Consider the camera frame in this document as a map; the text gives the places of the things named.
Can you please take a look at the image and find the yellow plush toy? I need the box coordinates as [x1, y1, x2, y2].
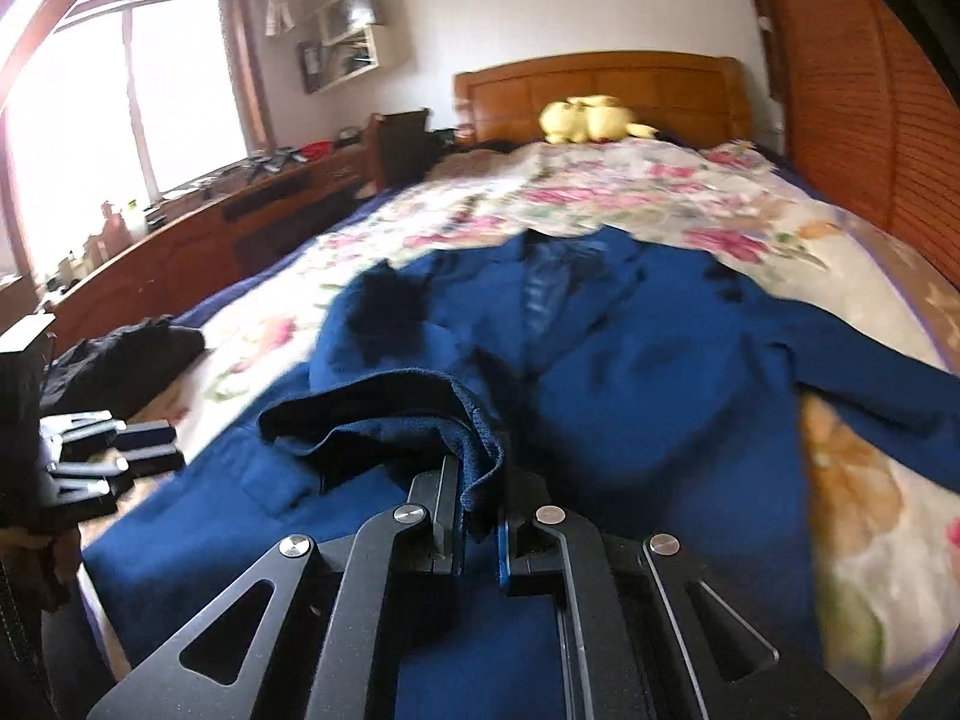
[540, 94, 661, 145]

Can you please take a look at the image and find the black garment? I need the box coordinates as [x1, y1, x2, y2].
[41, 319, 207, 421]

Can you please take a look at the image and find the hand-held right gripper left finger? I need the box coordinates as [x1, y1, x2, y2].
[86, 456, 462, 720]

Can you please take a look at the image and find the blue bed sheet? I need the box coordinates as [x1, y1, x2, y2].
[172, 180, 421, 331]

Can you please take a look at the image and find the blue suit jacket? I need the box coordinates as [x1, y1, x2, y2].
[79, 229, 960, 720]

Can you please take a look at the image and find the wooden headboard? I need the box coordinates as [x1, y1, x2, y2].
[452, 51, 755, 151]

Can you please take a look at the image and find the floral bedspread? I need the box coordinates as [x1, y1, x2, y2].
[180, 139, 960, 698]

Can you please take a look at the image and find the black chair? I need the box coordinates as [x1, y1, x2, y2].
[366, 111, 432, 188]

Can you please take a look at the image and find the window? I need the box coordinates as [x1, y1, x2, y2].
[0, 0, 271, 278]

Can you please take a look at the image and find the wooden dresser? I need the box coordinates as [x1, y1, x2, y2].
[37, 142, 376, 346]

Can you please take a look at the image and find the wooden louvred wardrobe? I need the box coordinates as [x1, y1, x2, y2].
[739, 0, 960, 286]

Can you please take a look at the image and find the white wall shelf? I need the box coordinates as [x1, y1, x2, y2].
[300, 0, 410, 95]

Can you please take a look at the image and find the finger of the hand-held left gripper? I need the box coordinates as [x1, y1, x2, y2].
[41, 447, 187, 520]
[40, 410, 179, 460]

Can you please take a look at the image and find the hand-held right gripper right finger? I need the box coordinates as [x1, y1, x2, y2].
[491, 502, 872, 720]

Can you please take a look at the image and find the black braided cable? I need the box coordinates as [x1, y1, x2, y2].
[0, 555, 25, 720]

